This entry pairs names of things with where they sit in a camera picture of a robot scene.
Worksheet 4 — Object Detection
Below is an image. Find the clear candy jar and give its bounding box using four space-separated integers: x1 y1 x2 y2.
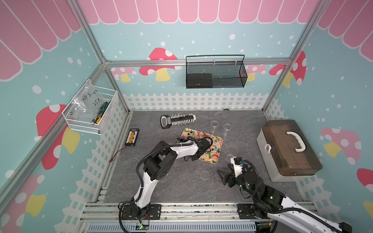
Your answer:
223 123 232 131
210 120 219 129

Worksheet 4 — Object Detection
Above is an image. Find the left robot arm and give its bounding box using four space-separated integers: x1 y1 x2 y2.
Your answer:
118 136 213 221

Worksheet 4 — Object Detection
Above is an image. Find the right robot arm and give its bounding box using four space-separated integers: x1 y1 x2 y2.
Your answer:
217 157 352 233

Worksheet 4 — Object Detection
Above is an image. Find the floral rectangular tray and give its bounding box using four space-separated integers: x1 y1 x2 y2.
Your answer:
180 128 224 164

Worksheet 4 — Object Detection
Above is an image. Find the pile of lollipops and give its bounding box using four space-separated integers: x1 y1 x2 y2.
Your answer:
186 129 223 162

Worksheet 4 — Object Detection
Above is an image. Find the brown plastic toolbox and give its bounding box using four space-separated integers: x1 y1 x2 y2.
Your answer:
257 119 322 182

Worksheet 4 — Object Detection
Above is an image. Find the black parallel charging board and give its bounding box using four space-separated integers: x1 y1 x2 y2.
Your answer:
125 128 139 147

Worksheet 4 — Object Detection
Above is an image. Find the black box in basket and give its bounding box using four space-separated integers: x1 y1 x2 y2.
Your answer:
186 73 213 89

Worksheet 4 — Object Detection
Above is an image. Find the green tool in basket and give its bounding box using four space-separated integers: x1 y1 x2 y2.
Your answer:
91 102 109 124

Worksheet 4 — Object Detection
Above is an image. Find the clear plastic zip bag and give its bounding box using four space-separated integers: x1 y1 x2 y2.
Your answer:
71 81 108 123

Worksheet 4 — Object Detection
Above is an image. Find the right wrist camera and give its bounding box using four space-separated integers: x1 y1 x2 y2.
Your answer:
230 156 243 178

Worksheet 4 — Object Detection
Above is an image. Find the black socket holder rail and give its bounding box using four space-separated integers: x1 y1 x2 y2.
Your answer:
160 113 196 129

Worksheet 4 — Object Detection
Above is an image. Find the black wire mesh basket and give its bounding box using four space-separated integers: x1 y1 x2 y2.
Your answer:
185 54 248 88

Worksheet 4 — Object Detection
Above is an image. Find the white wire basket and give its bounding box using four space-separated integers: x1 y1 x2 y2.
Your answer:
62 80 119 135

